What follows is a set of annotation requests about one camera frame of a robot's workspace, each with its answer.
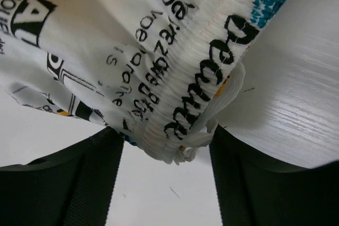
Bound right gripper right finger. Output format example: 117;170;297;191
209;126;338;225

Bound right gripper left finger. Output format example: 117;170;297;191
1;128;124;225

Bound colourful printed shorts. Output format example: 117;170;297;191
1;0;286;164

